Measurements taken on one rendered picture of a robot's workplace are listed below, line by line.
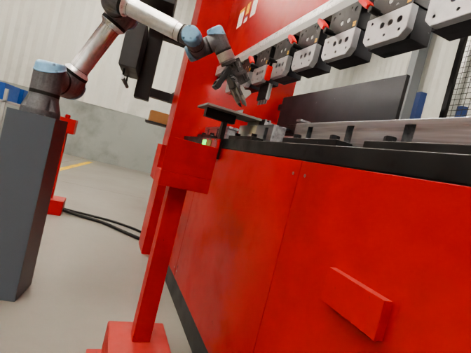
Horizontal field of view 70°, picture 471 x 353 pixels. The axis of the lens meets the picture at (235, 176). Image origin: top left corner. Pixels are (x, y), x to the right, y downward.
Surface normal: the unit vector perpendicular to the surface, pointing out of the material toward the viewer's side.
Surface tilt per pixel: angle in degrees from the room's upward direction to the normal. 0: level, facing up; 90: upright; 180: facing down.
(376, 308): 90
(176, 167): 90
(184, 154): 90
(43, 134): 90
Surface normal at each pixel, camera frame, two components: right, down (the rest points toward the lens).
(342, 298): -0.90, -0.21
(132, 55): 0.23, 0.10
